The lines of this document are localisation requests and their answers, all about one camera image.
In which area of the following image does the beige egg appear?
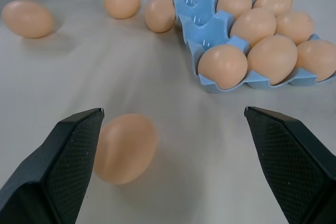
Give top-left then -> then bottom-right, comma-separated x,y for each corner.
197,44 -> 248,90
144,0 -> 176,34
216,0 -> 253,20
247,35 -> 298,86
295,39 -> 336,82
253,0 -> 293,17
93,113 -> 159,185
1,0 -> 55,39
103,0 -> 141,20
274,11 -> 315,46
230,7 -> 277,49

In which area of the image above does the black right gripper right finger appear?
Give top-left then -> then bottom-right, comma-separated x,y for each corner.
244,106 -> 336,224

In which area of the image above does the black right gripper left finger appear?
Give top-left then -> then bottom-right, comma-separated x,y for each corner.
0,108 -> 105,224

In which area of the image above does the light blue egg tray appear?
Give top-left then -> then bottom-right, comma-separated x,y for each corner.
163,0 -> 336,94

